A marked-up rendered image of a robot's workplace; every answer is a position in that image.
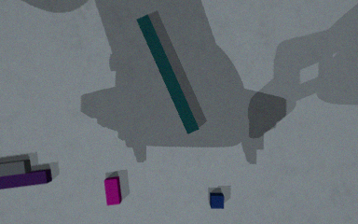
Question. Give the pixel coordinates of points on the small dark blue cube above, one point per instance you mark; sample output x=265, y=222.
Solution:
x=217, y=200

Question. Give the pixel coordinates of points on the grey rod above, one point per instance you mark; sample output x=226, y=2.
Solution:
x=15, y=167

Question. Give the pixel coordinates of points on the dark purple rectangular bar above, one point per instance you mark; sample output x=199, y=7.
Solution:
x=28, y=179

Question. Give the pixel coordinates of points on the turquoise rod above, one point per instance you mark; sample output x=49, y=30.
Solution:
x=167, y=74

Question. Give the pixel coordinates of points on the magenta block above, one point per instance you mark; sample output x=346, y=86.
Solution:
x=112, y=190

